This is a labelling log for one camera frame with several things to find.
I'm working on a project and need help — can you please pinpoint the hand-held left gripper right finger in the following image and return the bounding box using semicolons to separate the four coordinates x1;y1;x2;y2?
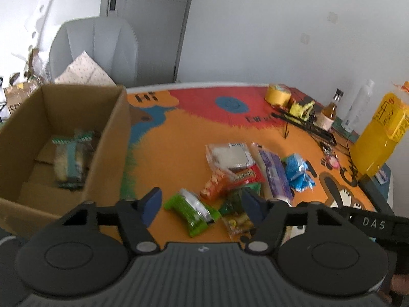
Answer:
241;188;349;255

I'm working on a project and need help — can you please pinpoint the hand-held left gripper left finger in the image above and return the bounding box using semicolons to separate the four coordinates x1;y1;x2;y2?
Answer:
59;187;162;257

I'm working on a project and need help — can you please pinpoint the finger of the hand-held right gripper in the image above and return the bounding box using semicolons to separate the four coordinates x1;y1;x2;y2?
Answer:
331;206;353;222

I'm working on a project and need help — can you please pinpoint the red snack packet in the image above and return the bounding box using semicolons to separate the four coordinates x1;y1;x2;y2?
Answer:
224;166;266;187

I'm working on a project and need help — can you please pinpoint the light green snack packet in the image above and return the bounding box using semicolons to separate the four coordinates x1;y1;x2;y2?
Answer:
164;188;222;238

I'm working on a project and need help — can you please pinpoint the purple snack packet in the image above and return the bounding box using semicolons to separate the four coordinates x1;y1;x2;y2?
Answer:
252;142;294;204

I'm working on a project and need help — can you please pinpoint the brown cardboard box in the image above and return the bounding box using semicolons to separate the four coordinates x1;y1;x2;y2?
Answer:
0;84;132;241

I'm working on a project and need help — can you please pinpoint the person's right hand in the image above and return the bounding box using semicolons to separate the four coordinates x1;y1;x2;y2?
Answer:
391;274;409;306

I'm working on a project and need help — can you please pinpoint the dark green snack packet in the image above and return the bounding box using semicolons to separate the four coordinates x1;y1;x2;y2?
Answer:
219;182;263;215

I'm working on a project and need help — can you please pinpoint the yellow candy packet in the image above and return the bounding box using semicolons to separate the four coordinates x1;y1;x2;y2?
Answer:
222;213;257;241

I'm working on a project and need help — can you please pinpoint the dark grey box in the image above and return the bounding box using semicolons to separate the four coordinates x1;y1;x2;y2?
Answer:
358;163;395;213

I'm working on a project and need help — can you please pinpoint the orange snack packet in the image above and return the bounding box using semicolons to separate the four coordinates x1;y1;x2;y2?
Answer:
200;171;231;203

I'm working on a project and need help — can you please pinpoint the clear silver snack packet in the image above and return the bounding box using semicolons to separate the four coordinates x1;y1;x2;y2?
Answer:
205;142;257;176

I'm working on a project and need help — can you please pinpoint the blue snack packet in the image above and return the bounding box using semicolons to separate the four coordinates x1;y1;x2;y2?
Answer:
281;153;317;193

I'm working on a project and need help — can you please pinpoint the colourful printed table mat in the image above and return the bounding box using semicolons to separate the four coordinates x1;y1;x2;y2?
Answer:
120;85;379;251

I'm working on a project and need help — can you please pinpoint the green white wrapped cake packet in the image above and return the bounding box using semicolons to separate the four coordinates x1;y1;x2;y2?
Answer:
51;129;102;190

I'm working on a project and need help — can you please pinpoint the black metal stand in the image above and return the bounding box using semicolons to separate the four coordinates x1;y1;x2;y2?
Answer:
271;110;337;147

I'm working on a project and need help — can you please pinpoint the small amber bottle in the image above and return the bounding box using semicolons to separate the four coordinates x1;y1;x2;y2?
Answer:
320;89;344;131

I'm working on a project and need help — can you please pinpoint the white bottle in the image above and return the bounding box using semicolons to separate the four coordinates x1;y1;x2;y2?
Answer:
341;79;375;132

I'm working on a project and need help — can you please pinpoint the yellow toy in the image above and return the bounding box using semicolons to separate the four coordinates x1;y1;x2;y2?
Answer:
289;100;316;122

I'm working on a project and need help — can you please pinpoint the yellow tape roll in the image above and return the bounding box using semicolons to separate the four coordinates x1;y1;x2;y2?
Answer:
265;84;292;107

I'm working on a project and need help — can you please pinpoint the patterned beige cushion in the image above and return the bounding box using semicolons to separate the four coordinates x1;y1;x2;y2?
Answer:
54;50;117;86

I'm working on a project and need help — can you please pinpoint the grey chair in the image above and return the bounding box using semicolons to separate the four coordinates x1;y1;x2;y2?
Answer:
48;17;140;87

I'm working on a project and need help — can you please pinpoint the printed cardboard box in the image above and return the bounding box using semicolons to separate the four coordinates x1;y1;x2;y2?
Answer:
3;81;43;116

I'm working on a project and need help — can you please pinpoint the crumpled clear plastic wrap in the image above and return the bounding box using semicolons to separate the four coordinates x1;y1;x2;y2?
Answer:
26;48;50;84

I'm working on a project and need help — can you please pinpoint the grey door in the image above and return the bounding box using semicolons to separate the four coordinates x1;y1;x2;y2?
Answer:
100;0;197;83

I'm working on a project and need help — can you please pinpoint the white board with holes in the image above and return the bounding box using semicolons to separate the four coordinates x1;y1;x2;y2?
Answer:
24;0;58;52

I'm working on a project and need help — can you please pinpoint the pink keychain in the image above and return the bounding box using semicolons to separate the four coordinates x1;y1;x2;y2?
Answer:
321;153;340;170

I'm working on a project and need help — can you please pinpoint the black cable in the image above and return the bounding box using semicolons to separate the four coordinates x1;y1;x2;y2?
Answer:
345;136;362;187

